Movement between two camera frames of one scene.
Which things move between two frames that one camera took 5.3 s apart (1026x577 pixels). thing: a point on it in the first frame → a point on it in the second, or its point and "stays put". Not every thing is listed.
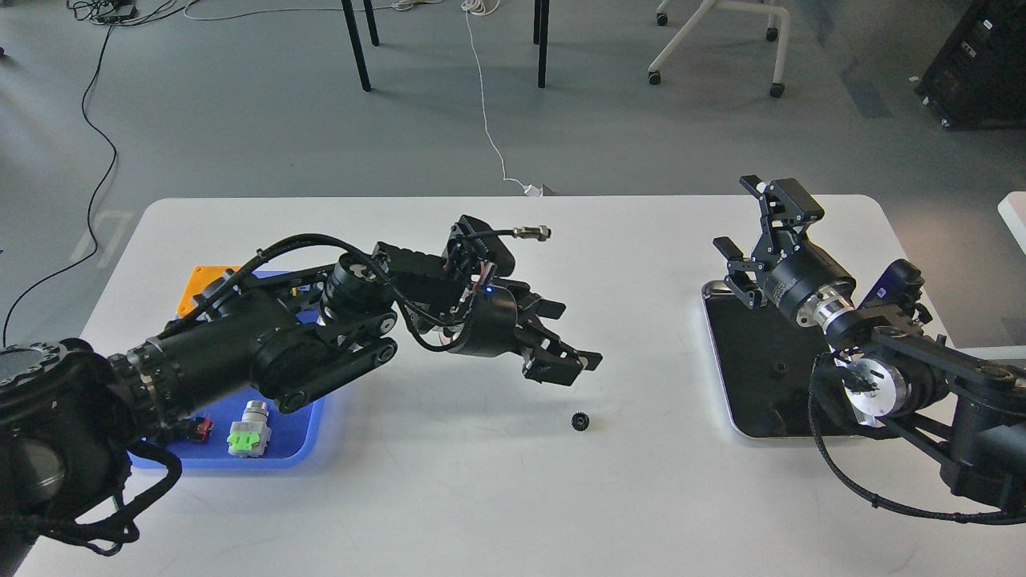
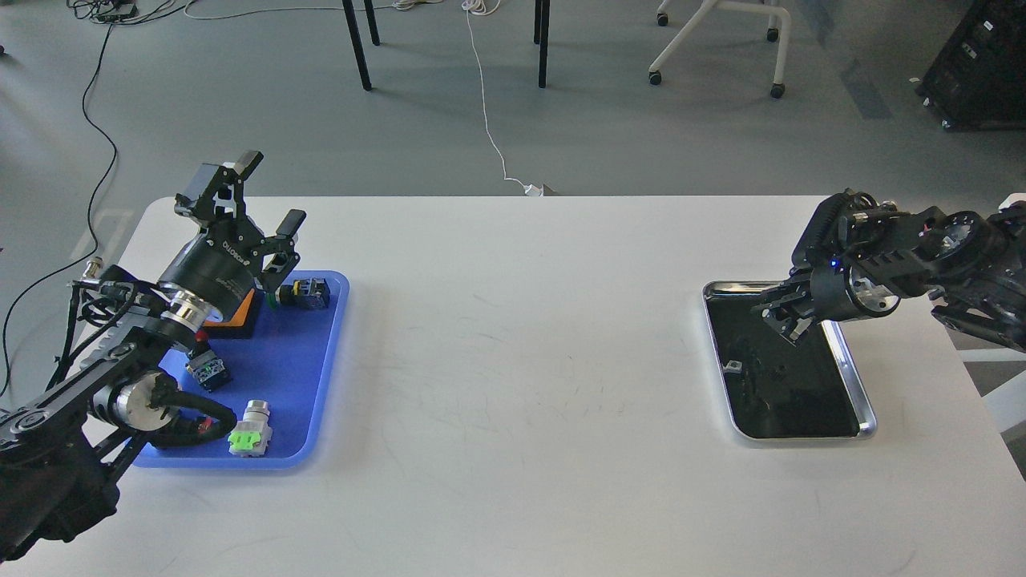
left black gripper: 499,325 → 230,261
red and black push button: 203,428 stays put
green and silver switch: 248,437 stays put
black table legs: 365,86 stays put
